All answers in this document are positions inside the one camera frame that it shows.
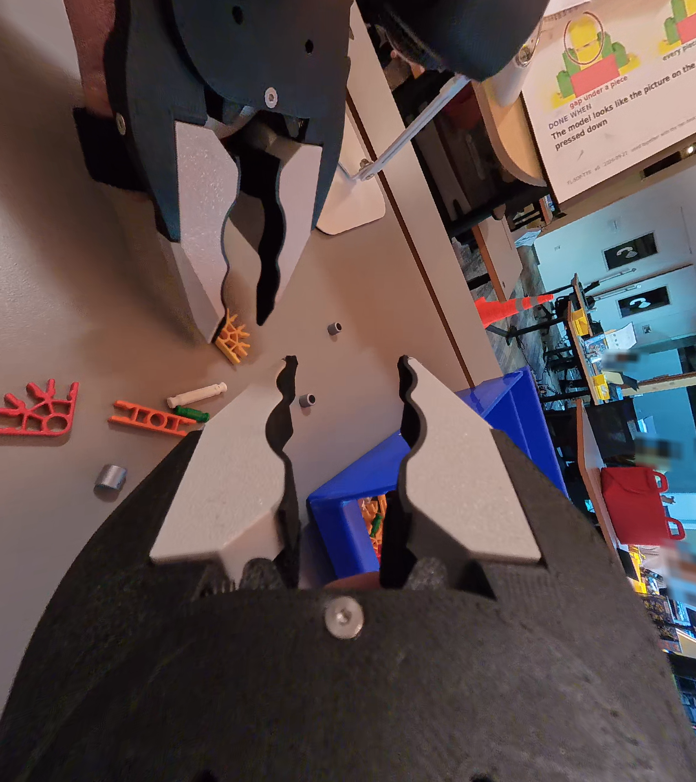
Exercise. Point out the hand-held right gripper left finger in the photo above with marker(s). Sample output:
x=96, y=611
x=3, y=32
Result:
x=226, y=489

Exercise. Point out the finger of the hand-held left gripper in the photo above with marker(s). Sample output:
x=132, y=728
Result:
x=201, y=195
x=299, y=195

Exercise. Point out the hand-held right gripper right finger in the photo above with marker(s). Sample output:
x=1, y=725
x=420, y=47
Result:
x=464, y=489

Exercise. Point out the blue plastic bin white tag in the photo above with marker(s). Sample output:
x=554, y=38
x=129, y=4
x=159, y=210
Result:
x=507, y=409

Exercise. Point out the pile of colourful construction pieces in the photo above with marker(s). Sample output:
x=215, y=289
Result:
x=372, y=525

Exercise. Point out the yellow fan connector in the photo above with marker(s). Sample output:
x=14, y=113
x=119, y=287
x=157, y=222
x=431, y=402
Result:
x=229, y=342

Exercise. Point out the person's left hand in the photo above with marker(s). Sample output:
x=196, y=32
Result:
x=88, y=49

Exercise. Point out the white document stand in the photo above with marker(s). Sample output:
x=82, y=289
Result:
x=354, y=201

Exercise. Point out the dark green short rod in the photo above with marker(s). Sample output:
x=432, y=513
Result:
x=192, y=414

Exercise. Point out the white plastic rod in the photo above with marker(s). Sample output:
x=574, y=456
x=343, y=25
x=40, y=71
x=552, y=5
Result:
x=195, y=395

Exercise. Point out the grey metal cylinder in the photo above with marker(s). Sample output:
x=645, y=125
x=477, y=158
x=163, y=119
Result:
x=109, y=479

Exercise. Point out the orange ladder piece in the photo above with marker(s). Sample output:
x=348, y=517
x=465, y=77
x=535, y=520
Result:
x=125, y=415

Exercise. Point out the wooden background desk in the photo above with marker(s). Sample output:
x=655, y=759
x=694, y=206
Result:
x=592, y=476
x=577, y=342

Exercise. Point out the red tote bag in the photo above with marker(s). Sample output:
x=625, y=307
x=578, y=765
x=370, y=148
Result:
x=632, y=507

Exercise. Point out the yellow storage bin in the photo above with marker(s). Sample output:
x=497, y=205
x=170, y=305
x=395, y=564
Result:
x=579, y=322
x=600, y=387

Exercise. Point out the orange traffic cone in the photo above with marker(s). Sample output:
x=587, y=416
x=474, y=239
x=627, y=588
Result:
x=494, y=310

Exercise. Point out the red fan connector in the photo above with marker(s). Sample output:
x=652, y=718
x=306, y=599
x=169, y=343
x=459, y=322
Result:
x=48, y=406

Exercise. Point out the white display sign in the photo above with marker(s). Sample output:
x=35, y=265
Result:
x=622, y=337

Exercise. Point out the pale wooden beam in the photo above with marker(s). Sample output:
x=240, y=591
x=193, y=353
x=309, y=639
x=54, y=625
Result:
x=690, y=377

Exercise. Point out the printed instruction sheet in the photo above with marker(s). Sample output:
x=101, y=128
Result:
x=660, y=122

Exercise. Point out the black wall poster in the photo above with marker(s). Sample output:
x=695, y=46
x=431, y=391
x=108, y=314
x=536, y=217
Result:
x=629, y=251
x=644, y=302

